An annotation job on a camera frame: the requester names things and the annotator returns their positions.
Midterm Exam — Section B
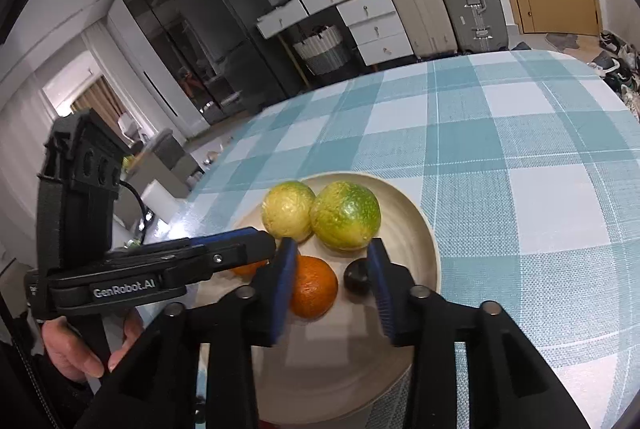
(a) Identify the person's left hand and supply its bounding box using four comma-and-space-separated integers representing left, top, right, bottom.
41, 310, 143, 381

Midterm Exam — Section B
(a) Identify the teal checkered tablecloth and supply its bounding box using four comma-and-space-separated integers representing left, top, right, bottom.
169, 50, 639, 428

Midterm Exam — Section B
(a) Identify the dark plum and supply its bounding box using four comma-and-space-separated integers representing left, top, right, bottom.
195, 400, 206, 425
343, 258, 371, 296

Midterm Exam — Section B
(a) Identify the white drawer desk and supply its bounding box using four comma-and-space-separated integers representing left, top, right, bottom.
257, 0, 413, 66

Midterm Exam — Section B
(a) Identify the dark grey refrigerator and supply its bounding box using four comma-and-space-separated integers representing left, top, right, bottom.
177, 0, 305, 115

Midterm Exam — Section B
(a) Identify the orange tangerine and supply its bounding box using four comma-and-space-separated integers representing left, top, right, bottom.
231, 260, 269, 279
290, 256, 338, 321

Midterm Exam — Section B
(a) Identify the green yellow guava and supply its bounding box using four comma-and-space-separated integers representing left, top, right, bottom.
310, 180, 382, 251

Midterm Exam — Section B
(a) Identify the white paper roll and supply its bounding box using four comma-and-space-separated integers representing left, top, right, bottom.
141, 180, 182, 223

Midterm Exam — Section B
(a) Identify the beige suitcase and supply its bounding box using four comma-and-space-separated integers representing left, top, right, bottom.
393, 0, 458, 59

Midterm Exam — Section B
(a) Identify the woven laundry basket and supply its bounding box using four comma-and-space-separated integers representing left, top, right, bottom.
293, 25, 352, 76

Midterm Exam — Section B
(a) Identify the dark glass cabinet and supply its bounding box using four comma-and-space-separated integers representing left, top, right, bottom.
122, 0, 226, 137

